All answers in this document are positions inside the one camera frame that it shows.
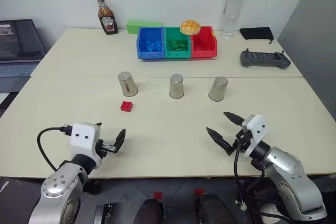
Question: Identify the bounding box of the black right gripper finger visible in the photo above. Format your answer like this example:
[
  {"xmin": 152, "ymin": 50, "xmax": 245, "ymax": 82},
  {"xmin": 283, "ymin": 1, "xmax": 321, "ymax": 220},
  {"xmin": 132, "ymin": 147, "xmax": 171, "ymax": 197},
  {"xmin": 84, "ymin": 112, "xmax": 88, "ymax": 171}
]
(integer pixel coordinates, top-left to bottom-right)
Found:
[
  {"xmin": 223, "ymin": 111, "xmax": 245, "ymax": 127},
  {"xmin": 205, "ymin": 126, "xmax": 233, "ymax": 152}
]

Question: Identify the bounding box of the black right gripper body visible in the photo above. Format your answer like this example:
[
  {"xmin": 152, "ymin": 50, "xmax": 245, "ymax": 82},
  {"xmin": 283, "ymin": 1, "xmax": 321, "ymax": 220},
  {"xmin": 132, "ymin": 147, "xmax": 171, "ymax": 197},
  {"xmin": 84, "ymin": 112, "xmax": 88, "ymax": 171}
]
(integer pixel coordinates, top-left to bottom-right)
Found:
[{"xmin": 226, "ymin": 129, "xmax": 254, "ymax": 156}]

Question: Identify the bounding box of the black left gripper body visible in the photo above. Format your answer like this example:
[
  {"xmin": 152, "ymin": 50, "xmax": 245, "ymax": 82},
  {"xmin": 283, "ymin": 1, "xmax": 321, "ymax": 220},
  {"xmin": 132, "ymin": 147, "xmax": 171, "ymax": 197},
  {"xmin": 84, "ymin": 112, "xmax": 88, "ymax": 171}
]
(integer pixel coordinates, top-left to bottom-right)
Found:
[{"xmin": 96, "ymin": 139, "xmax": 118, "ymax": 158}]

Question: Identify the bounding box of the red toy brick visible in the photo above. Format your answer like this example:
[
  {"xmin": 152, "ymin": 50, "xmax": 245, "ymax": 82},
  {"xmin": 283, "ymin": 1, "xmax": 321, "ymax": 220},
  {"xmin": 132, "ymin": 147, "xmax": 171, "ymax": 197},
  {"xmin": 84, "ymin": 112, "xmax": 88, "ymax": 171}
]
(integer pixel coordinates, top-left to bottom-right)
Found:
[{"xmin": 120, "ymin": 100, "xmax": 134, "ymax": 113}]

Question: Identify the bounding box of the steel cup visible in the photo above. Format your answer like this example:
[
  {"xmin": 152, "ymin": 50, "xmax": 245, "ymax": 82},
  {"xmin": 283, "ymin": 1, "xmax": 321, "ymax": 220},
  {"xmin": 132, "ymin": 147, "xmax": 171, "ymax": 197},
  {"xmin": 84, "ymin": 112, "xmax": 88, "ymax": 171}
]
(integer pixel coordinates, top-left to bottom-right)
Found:
[
  {"xmin": 208, "ymin": 76, "xmax": 228, "ymax": 102},
  {"xmin": 117, "ymin": 71, "xmax": 139, "ymax": 97},
  {"xmin": 169, "ymin": 73, "xmax": 184, "ymax": 100}
]

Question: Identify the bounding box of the grey handheld controller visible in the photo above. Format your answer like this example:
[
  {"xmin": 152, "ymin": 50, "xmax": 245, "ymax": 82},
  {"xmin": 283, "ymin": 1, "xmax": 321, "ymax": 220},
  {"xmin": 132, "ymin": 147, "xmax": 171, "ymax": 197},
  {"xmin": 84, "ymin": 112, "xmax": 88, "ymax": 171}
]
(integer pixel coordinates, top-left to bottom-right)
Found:
[{"xmin": 239, "ymin": 48, "xmax": 291, "ymax": 69}]

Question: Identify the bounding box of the dark rounded shape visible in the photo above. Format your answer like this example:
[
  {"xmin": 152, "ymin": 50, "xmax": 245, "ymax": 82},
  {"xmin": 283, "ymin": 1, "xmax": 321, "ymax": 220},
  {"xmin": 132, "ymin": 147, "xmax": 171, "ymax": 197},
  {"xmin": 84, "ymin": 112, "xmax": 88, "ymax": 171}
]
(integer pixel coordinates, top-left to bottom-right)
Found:
[
  {"xmin": 193, "ymin": 193, "xmax": 238, "ymax": 224},
  {"xmin": 139, "ymin": 197, "xmax": 165, "ymax": 224}
]

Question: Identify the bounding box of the red plastic bin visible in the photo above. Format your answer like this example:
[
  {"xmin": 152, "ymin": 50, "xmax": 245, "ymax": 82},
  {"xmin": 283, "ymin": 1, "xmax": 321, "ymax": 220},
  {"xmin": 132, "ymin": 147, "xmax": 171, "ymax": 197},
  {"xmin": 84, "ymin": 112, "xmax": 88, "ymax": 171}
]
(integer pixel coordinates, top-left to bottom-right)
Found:
[{"xmin": 191, "ymin": 26, "xmax": 219, "ymax": 60}]

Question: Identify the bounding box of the red toy bricks pile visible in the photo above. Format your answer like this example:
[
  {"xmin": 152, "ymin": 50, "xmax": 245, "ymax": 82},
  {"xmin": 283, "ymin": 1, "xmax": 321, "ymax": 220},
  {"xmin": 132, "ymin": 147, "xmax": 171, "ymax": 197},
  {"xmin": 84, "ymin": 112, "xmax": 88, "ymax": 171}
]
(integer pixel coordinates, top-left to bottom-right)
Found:
[{"xmin": 193, "ymin": 36, "xmax": 214, "ymax": 51}]

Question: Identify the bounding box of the green plastic bin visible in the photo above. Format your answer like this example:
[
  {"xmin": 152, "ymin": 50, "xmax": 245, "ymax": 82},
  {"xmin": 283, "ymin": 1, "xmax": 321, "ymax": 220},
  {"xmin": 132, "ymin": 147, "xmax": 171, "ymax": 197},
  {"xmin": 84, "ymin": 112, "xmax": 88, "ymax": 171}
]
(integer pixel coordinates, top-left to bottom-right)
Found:
[{"xmin": 163, "ymin": 26, "xmax": 192, "ymax": 60}]

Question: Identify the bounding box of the blue plastic bin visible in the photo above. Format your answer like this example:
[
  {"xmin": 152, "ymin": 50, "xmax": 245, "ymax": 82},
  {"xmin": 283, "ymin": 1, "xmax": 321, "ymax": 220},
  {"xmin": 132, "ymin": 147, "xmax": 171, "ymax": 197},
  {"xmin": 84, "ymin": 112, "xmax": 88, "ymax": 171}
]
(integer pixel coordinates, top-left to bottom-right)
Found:
[{"xmin": 136, "ymin": 26, "xmax": 166, "ymax": 60}]

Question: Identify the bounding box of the black cloth pouch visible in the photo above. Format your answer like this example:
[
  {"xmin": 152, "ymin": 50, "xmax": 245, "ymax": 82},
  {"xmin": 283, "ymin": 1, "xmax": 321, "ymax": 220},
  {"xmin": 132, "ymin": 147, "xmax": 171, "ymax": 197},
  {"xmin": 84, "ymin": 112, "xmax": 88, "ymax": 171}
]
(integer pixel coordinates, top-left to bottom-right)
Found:
[{"xmin": 239, "ymin": 26, "xmax": 275, "ymax": 45}]

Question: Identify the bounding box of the green toy bricks pile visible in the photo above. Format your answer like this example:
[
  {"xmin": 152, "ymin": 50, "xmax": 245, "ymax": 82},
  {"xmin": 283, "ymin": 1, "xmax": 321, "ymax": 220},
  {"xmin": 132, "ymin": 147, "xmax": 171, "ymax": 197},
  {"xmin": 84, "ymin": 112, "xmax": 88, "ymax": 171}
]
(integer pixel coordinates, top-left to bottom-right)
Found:
[{"xmin": 167, "ymin": 39, "xmax": 190, "ymax": 51}]

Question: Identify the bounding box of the blue toy bricks pile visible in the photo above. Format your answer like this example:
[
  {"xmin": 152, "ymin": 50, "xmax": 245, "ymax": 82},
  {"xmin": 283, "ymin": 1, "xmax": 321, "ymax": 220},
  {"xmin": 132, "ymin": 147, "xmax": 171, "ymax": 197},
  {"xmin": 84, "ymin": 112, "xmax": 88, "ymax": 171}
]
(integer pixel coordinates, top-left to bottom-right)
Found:
[{"xmin": 142, "ymin": 38, "xmax": 163, "ymax": 51}]

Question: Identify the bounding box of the yellow bread bun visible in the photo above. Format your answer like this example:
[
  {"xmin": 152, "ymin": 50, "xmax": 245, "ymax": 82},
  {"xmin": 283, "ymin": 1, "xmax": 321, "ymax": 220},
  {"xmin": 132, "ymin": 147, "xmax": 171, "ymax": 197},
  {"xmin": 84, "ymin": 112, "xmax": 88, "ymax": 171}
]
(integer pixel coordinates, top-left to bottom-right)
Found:
[{"xmin": 180, "ymin": 19, "xmax": 202, "ymax": 36}]

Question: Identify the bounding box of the ketchup bottle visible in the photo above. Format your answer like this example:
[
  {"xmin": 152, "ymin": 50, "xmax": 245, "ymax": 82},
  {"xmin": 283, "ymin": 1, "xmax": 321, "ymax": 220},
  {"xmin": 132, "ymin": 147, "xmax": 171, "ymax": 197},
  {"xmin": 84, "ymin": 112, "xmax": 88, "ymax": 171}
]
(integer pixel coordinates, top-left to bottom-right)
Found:
[{"xmin": 95, "ymin": 0, "xmax": 119, "ymax": 36}]

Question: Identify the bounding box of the clear bottle with green lid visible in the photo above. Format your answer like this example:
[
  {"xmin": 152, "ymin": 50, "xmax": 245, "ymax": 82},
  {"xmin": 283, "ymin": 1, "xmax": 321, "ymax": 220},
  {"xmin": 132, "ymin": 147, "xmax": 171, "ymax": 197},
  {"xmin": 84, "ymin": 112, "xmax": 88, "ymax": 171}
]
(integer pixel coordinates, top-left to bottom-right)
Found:
[{"xmin": 219, "ymin": 0, "xmax": 250, "ymax": 40}]

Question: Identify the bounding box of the green rectangular box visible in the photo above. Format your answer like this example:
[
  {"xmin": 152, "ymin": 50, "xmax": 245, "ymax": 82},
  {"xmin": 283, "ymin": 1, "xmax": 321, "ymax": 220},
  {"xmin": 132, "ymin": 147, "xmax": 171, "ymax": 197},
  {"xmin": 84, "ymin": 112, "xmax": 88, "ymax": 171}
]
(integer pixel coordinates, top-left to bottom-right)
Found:
[{"xmin": 126, "ymin": 19, "xmax": 164, "ymax": 35}]

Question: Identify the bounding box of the grey laptop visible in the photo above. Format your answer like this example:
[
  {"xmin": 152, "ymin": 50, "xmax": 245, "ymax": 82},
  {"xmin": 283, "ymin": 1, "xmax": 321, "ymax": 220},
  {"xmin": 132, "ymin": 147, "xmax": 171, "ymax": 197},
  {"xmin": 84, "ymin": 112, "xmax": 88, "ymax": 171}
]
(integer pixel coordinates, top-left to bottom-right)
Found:
[{"xmin": 0, "ymin": 19, "xmax": 48, "ymax": 104}]

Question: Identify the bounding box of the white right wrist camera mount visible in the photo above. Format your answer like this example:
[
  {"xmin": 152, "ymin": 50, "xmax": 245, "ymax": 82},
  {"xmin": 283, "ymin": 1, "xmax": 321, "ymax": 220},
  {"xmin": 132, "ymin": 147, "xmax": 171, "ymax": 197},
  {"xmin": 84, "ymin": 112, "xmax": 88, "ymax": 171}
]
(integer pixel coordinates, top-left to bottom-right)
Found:
[{"xmin": 240, "ymin": 114, "xmax": 267, "ymax": 157}]

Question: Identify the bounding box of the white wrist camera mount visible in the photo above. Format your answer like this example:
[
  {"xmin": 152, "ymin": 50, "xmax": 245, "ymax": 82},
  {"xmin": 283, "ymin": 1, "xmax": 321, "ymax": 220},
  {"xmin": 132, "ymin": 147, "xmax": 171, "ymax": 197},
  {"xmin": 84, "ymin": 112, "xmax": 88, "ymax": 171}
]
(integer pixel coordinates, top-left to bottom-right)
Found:
[
  {"xmin": 240, "ymin": 114, "xmax": 267, "ymax": 157},
  {"xmin": 69, "ymin": 123, "xmax": 102, "ymax": 169}
]

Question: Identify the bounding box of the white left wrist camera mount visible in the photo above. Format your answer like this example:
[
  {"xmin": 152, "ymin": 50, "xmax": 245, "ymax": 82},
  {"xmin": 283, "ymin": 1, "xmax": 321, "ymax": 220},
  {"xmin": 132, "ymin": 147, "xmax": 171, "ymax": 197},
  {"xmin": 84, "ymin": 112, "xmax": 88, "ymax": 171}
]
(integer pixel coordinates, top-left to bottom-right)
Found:
[{"xmin": 69, "ymin": 123, "xmax": 102, "ymax": 169}]

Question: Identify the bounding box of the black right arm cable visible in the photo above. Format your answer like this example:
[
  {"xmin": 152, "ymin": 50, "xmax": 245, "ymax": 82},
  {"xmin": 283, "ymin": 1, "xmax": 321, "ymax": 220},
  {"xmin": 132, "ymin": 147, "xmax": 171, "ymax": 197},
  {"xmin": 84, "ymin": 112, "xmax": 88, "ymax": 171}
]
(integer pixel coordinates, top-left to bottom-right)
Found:
[{"xmin": 233, "ymin": 140, "xmax": 263, "ymax": 209}]

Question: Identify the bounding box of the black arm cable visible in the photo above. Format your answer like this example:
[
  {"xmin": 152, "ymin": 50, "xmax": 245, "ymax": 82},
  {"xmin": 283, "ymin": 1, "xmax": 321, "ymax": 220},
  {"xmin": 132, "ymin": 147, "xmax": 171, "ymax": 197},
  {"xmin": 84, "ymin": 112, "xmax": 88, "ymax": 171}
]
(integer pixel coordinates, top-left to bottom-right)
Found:
[
  {"xmin": 233, "ymin": 140, "xmax": 263, "ymax": 209},
  {"xmin": 37, "ymin": 124, "xmax": 72, "ymax": 172}
]

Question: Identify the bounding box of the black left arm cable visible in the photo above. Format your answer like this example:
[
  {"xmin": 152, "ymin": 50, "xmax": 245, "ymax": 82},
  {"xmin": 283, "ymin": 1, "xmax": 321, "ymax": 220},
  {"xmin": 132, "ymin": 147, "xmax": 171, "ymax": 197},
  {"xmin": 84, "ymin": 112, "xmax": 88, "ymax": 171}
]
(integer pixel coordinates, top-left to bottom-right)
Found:
[{"xmin": 37, "ymin": 124, "xmax": 72, "ymax": 172}]

